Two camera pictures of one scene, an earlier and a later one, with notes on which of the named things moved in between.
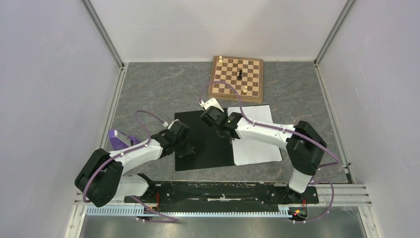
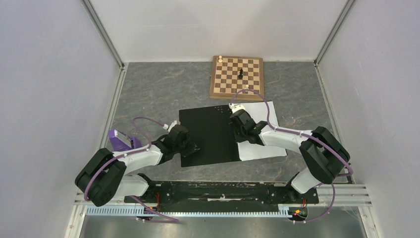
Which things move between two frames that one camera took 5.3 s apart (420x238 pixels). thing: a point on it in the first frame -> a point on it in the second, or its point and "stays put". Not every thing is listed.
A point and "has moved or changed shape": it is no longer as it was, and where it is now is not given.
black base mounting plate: [223, 194] stays put
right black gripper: [226, 114] -> [238, 138]
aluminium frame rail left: [95, 17] stays put
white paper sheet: [253, 150] has moved or changed shape
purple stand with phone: [120, 141] stays put
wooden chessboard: [245, 75] stays put
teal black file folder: [212, 149] has moved or changed shape
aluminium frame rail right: [346, 7] stays put
